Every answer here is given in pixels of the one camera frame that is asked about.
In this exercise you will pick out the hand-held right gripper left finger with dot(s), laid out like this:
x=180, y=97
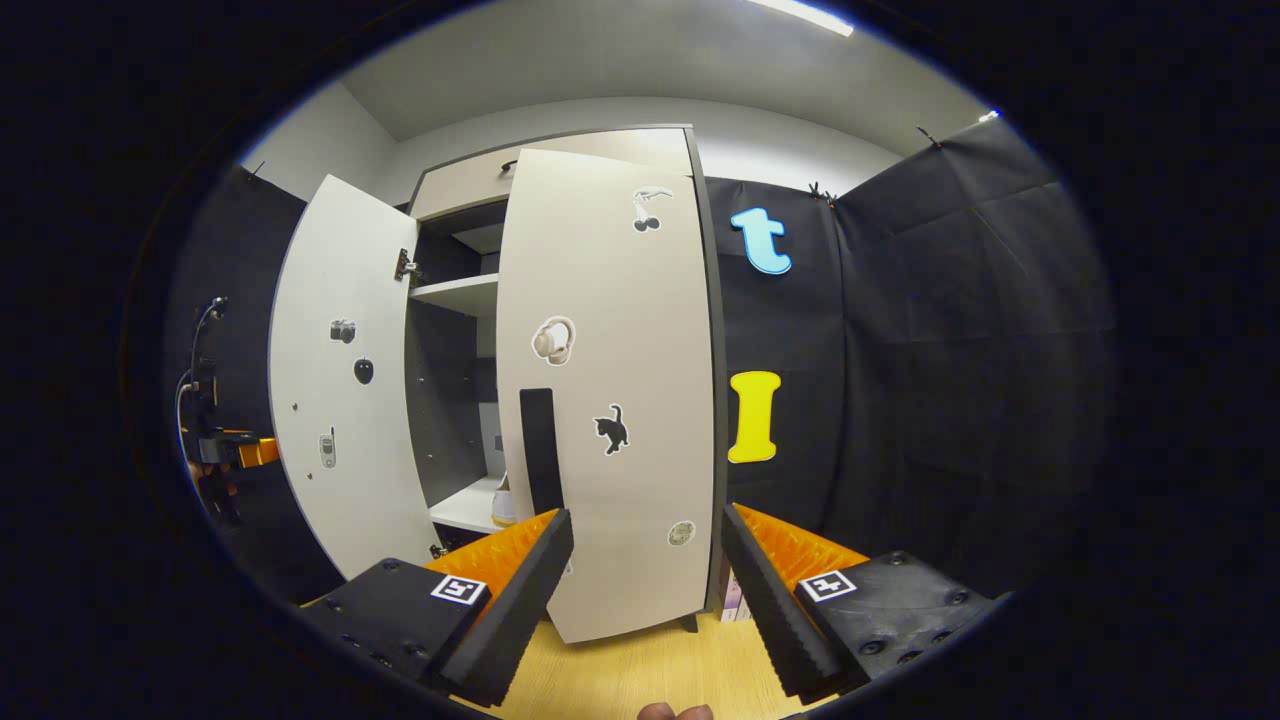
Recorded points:
x=520, y=625

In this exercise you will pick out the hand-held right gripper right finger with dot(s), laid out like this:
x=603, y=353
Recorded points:
x=775, y=620

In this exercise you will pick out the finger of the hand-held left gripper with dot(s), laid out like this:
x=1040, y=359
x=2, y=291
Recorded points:
x=260, y=452

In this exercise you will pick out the white canvas shoe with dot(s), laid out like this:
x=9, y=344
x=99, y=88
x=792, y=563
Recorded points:
x=503, y=505

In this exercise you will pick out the white door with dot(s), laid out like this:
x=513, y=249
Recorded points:
x=330, y=280
x=640, y=350

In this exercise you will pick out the white shoe cabinet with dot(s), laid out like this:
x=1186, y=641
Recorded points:
x=450, y=400

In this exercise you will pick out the metal door hinge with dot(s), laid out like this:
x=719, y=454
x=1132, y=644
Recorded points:
x=405, y=266

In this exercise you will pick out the white cabinet shelf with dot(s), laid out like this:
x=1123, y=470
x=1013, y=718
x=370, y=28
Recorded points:
x=460, y=293

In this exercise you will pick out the white cabinet drawer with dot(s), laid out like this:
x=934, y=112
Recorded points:
x=460, y=185

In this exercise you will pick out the white pink box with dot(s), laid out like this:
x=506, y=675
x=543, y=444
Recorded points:
x=735, y=598

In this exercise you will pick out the black backdrop cloth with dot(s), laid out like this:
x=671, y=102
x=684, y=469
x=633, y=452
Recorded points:
x=950, y=350
x=250, y=280

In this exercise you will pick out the long ceiling light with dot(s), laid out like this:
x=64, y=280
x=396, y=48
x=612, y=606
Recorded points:
x=800, y=14

